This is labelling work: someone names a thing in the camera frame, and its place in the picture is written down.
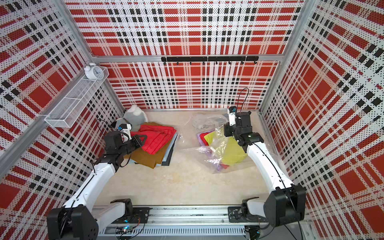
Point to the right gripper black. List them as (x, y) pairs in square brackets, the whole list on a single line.
[(227, 132)]

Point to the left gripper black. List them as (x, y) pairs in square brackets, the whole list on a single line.
[(136, 138)]

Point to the red garment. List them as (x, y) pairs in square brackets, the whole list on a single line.
[(157, 137), (202, 140)]

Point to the clear plastic vacuum bag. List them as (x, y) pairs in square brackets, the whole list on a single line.
[(188, 143)]

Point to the dark grey trousers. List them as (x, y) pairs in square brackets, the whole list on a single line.
[(169, 152)]

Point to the light blue garment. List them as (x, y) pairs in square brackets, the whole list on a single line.
[(161, 158)]

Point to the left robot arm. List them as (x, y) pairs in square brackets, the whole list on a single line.
[(74, 220)]

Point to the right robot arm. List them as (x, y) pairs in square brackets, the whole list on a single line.
[(285, 202)]

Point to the grey white plush toy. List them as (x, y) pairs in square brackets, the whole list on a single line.
[(134, 116)]

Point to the yellow folded garment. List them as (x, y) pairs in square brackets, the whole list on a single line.
[(228, 148)]

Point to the purple folded garment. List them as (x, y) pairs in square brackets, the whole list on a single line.
[(207, 156)]

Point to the white alarm clock on table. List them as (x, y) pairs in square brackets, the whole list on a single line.
[(200, 121)]

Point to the white alarm clock on shelf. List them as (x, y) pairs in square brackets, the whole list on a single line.
[(93, 71)]

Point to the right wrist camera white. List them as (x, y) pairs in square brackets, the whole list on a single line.
[(232, 115)]

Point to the white wire mesh shelf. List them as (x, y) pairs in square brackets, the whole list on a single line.
[(69, 108)]

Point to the black wall hook rail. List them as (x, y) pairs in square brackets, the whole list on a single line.
[(210, 59)]

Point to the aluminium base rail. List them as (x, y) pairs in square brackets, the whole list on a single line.
[(202, 221)]

